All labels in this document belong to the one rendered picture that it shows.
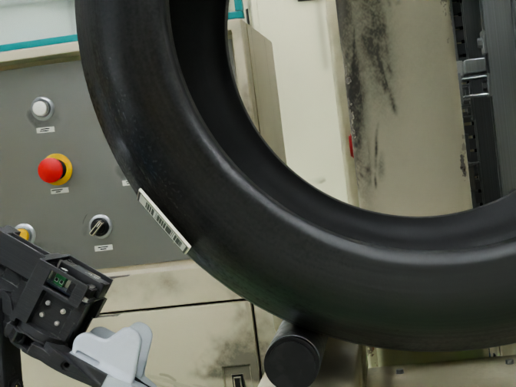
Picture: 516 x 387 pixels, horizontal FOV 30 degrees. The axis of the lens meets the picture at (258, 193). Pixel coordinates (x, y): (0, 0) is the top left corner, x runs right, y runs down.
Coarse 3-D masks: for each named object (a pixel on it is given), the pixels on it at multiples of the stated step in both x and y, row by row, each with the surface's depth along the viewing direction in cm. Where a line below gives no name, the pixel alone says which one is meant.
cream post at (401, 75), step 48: (336, 0) 111; (384, 0) 110; (432, 0) 109; (384, 48) 110; (432, 48) 109; (384, 96) 110; (432, 96) 110; (384, 144) 111; (432, 144) 110; (384, 192) 111; (432, 192) 110
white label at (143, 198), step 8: (144, 200) 75; (152, 208) 75; (152, 216) 77; (160, 216) 74; (160, 224) 77; (168, 224) 74; (168, 232) 76; (176, 232) 74; (176, 240) 76; (184, 240) 74; (184, 248) 75
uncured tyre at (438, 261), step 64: (128, 0) 73; (192, 0) 100; (128, 64) 74; (192, 64) 100; (128, 128) 75; (192, 128) 73; (192, 192) 74; (256, 192) 72; (320, 192) 101; (512, 192) 100; (192, 256) 78; (256, 256) 73; (320, 256) 72; (384, 256) 72; (448, 256) 71; (512, 256) 70; (320, 320) 76; (384, 320) 73; (448, 320) 72; (512, 320) 73
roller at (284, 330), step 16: (288, 336) 77; (304, 336) 77; (320, 336) 82; (272, 352) 76; (288, 352) 76; (304, 352) 76; (320, 352) 78; (272, 368) 76; (288, 368) 76; (304, 368) 76; (288, 384) 76; (304, 384) 76
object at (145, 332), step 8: (96, 328) 90; (104, 328) 90; (136, 328) 89; (144, 328) 89; (104, 336) 90; (144, 336) 89; (152, 336) 89; (144, 344) 89; (144, 352) 89; (144, 360) 89; (144, 368) 89; (136, 376) 88; (144, 376) 89; (144, 384) 87; (152, 384) 88
